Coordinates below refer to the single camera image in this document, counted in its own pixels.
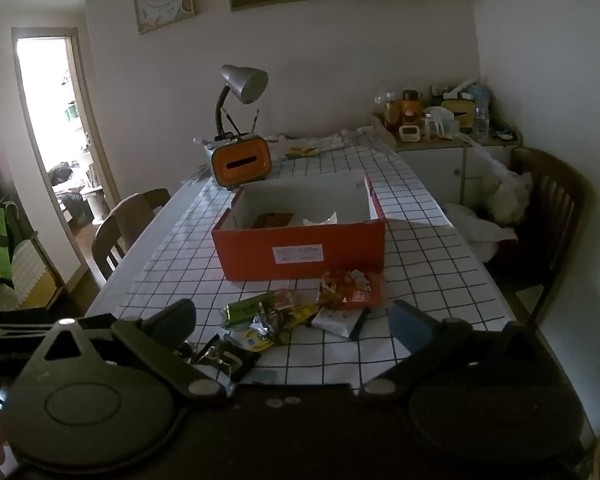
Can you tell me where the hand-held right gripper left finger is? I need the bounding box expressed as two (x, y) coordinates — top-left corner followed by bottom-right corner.
(11, 299), (229, 402)

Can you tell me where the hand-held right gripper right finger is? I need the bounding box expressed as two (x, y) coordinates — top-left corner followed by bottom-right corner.
(358, 300), (576, 401)

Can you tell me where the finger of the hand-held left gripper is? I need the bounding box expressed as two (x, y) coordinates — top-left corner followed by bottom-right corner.
(0, 311), (119, 334)

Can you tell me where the red orange snack packet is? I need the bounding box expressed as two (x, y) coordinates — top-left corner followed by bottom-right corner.
(318, 269), (387, 310)

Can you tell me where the white black snack packet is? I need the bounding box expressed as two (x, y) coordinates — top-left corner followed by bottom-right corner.
(312, 307), (371, 340)

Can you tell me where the green snack packet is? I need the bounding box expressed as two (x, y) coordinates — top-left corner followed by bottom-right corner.
(221, 290), (297, 329)

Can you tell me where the silver yellow snack packet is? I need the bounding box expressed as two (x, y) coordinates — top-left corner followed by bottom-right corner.
(229, 310), (292, 352)

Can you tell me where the red cardboard box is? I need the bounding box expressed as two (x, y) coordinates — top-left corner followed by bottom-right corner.
(211, 170), (386, 282)

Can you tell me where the white foam mat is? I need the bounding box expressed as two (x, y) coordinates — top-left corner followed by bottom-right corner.
(0, 236), (62, 309)

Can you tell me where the checked tablecloth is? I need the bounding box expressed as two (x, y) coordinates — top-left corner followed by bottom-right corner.
(87, 127), (519, 387)

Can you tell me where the dark wooden chair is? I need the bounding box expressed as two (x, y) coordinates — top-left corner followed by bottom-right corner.
(91, 188), (172, 284)
(484, 147), (599, 332)

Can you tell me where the brown snack packet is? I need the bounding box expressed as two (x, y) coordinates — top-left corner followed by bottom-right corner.
(252, 212), (295, 230)

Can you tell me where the white cabinet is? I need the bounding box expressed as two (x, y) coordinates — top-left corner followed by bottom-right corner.
(394, 132), (524, 207)

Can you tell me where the orange tissue box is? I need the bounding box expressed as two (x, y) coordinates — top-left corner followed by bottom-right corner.
(209, 136), (273, 192)

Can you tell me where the clear measuring cup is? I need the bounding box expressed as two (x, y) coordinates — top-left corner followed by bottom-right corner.
(422, 107), (456, 141)

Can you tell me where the floral plastic bag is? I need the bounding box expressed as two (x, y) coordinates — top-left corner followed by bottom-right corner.
(267, 132), (372, 161)

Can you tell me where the amber glass bottle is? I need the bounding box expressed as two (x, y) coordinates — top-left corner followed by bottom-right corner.
(383, 93), (401, 132)

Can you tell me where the orange bottle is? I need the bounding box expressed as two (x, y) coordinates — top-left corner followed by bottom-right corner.
(402, 90), (421, 126)

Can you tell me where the yellow box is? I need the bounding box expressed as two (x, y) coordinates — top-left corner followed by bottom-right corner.
(440, 99), (476, 134)

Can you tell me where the clear plastic bottle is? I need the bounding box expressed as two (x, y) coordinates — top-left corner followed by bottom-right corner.
(474, 85), (492, 142)

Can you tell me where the grey desk lamp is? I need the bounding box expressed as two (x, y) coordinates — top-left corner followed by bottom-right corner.
(213, 64), (270, 142)

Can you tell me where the door frame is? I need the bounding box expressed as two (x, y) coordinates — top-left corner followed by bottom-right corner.
(11, 27), (124, 292)

